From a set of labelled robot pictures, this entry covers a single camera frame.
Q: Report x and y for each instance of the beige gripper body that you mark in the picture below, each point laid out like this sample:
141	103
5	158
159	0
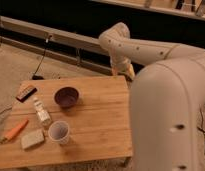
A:
119	63

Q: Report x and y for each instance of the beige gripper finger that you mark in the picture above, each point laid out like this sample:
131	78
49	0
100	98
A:
130	72
114	72

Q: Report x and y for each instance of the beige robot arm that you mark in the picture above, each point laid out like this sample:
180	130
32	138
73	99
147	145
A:
166	95

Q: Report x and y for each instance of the dark purple bowl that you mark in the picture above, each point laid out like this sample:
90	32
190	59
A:
66	97

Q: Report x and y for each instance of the wooden table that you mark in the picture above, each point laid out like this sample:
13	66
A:
99	124

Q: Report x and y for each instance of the black board eraser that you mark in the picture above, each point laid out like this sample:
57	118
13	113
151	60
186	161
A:
26	93

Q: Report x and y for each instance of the beige sponge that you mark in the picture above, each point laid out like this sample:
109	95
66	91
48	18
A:
31	139

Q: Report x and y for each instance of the orange carrot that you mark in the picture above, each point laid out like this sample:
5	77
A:
14	131

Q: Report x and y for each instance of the grey wall rail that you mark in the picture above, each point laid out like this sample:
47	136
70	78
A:
77	41

